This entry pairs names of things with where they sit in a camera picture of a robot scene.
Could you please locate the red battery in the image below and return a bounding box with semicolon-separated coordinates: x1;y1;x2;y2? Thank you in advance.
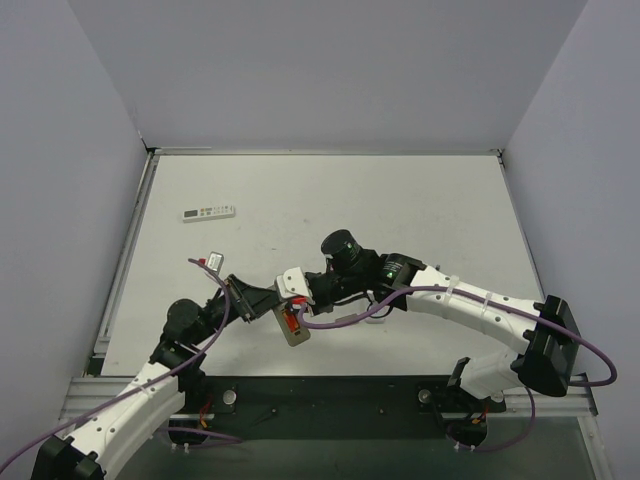
283;310;300;334

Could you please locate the grey beige remote control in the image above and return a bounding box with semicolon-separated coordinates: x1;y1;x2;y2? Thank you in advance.
273;305;311;347

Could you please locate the white remote being loaded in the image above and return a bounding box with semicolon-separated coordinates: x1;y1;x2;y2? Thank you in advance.
365;316;386;324

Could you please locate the grey remote battery cover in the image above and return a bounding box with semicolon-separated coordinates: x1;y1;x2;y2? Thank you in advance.
334;314;358;325

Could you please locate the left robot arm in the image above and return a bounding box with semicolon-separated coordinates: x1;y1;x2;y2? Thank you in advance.
31;275;282;479

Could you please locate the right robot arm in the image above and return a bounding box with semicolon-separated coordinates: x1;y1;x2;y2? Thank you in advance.
304;229;579;399

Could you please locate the white remote with display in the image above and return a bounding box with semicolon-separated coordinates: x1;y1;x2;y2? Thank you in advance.
182;205;236;223

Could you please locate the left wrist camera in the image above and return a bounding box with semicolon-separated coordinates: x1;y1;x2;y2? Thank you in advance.
196;251;224;280

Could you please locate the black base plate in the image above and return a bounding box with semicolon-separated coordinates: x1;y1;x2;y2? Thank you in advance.
168;375;506;445

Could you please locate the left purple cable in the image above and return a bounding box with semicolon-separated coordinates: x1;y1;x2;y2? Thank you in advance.
0;257;244;474

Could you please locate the purple cable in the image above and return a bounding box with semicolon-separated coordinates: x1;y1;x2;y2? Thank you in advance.
0;257;244;474
294;284;619;454

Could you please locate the aluminium frame rail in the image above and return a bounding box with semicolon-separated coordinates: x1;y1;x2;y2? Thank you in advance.
59;375;598;421

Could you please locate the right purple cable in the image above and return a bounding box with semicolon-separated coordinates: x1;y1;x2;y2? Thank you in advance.
294;284;619;454

